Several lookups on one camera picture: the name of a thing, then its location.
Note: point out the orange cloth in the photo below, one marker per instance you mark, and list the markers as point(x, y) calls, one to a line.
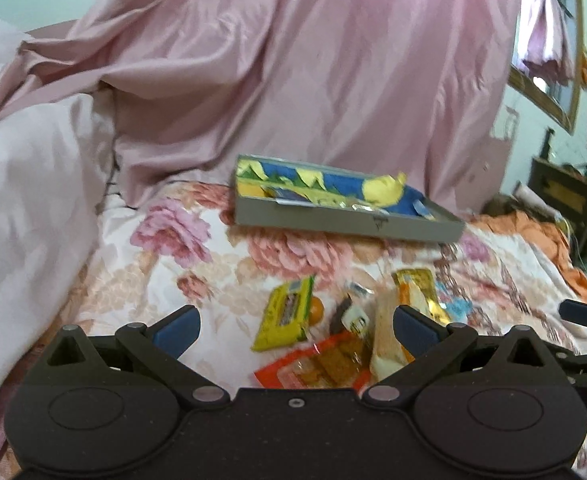
point(544, 235)

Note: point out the yellow green snack packet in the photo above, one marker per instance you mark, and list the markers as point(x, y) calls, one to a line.
point(286, 317)

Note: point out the pink satin curtain cloth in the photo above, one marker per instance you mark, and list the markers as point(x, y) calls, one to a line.
point(378, 86)

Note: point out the floral bed quilt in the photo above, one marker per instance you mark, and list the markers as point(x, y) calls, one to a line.
point(184, 247)

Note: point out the white pink blanket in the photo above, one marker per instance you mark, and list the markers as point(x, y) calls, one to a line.
point(55, 163)

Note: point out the wooden framed window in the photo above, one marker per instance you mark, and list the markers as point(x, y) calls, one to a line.
point(546, 62)

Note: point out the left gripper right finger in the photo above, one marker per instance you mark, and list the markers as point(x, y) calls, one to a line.
point(436, 350)

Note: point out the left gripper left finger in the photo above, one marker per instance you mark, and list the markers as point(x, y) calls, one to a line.
point(155, 351)

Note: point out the wooden side cabinet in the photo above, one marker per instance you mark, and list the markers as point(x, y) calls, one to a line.
point(566, 192)

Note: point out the small orange fruit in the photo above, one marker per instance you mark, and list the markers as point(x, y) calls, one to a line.
point(316, 311)

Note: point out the red orange snack packet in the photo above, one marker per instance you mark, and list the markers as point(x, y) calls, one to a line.
point(340, 361)

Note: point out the yellow wafer snack packet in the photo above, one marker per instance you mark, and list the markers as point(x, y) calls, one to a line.
point(415, 289)

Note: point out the grey snack tray box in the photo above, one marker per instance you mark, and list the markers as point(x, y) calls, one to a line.
point(249, 211)

